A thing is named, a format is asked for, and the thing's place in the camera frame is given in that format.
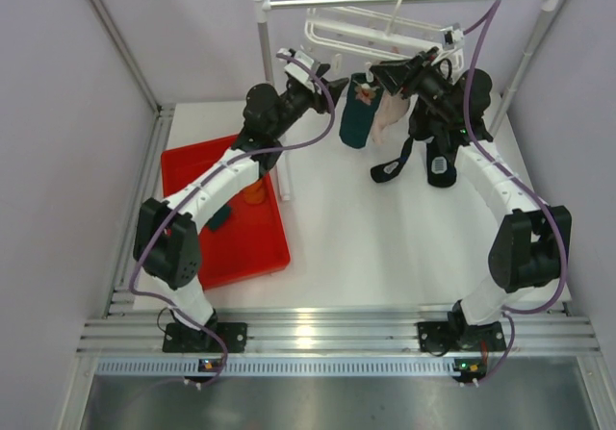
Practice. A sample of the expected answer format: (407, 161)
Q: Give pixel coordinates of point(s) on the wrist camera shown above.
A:
(301, 66)
(453, 37)

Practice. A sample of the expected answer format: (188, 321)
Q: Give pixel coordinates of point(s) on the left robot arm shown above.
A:
(166, 245)

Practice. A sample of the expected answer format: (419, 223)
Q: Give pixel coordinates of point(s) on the perforated cable duct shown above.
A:
(292, 367)

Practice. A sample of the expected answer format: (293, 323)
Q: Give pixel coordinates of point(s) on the red plastic tray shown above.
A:
(251, 242)

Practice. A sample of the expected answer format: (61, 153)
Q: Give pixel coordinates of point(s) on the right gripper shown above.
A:
(398, 75)

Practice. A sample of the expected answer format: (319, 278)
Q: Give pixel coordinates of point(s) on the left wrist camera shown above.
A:
(301, 66)

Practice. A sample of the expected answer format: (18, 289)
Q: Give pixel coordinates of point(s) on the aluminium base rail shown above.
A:
(304, 331)

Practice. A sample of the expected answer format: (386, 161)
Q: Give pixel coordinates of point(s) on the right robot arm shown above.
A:
(531, 247)

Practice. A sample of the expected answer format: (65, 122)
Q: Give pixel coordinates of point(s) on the white clip sock hanger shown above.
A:
(351, 39)

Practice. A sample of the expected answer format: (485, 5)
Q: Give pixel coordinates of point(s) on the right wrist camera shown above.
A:
(453, 37)

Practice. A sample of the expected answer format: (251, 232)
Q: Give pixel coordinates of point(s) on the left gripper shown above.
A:
(334, 88)

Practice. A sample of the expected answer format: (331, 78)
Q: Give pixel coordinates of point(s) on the green christmas sock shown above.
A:
(362, 102)

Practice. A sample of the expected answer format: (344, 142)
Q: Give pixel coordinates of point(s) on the orange sock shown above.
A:
(254, 194)

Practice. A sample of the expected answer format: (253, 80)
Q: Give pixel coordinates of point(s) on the pink sock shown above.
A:
(390, 110)

